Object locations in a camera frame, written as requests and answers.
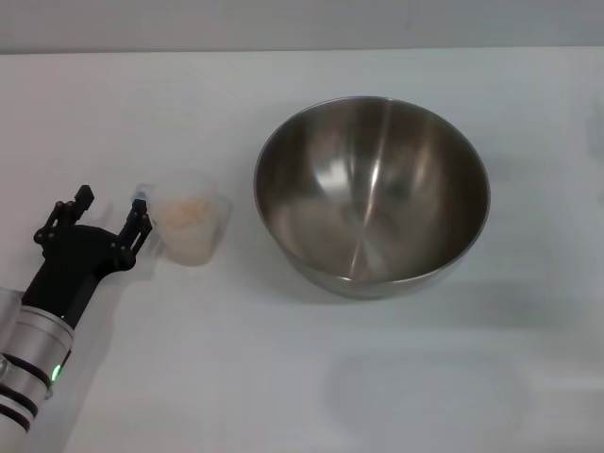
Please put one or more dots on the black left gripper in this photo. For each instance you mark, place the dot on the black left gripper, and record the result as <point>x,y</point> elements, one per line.
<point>75,264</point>

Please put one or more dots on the white uncooked rice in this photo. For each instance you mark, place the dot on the white uncooked rice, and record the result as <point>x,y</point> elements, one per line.
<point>186,212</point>

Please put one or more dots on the clear plastic measuring cup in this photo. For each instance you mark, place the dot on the clear plastic measuring cup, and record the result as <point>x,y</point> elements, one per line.
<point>189,240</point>

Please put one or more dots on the large stainless steel bowl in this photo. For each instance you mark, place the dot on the large stainless steel bowl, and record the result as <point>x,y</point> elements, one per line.
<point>373,212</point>

